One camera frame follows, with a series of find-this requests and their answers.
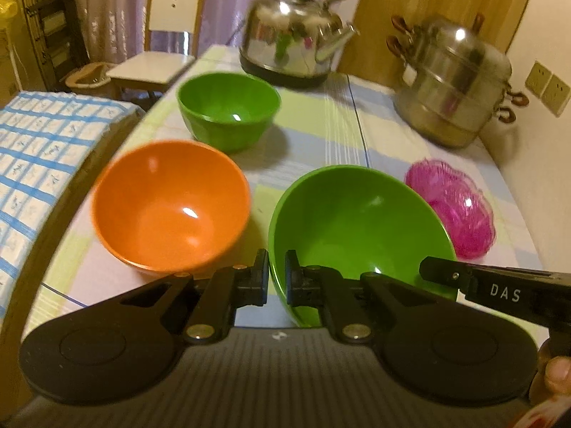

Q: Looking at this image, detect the pink patterned curtain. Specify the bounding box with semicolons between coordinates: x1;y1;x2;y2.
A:
71;0;373;65

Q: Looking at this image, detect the pink divided plate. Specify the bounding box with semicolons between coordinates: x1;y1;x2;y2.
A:
404;158;497;260

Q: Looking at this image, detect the orange plastic bowl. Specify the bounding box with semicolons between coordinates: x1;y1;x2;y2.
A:
91;140;251;276

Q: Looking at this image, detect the white cable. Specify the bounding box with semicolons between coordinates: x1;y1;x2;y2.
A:
9;40;24;95

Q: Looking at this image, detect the white wooden chair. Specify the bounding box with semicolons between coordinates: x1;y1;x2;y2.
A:
106;0;209;100

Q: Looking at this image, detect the black shelf rack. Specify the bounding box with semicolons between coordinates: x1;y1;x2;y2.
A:
18;0;90;92

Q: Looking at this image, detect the stainless steel steamer pot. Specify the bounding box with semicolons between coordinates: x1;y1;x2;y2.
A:
386;12;530;149

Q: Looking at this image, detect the person's right hand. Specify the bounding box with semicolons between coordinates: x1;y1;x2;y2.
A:
544;356;571;396

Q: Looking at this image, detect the stainless steel kettle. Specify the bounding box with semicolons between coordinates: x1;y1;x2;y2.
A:
238;0;361;90

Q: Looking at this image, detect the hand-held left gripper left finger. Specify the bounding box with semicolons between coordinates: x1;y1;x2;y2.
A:
118;249;271;345

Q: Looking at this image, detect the pink scalloped plate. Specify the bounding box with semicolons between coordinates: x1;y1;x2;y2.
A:
409;159;491;233

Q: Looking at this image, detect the cardboard box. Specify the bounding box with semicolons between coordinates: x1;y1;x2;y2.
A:
0;27;23;110

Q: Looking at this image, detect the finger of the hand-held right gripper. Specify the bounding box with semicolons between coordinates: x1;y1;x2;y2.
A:
419;256;474;297

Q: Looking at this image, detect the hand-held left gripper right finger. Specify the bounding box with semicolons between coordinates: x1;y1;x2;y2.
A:
284;250;447;345

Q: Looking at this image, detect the pastel checkered tablecloth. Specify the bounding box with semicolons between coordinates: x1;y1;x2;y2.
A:
33;45;554;331

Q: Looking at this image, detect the tan woven basket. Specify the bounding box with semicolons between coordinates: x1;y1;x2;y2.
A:
65;61;117;98

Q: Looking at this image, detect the blue white checkered cloth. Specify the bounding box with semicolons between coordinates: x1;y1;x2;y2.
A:
0;90;139;317

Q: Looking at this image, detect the green plastic bowl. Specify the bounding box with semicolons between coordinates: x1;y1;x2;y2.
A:
177;71;282;153
268;165;459;328

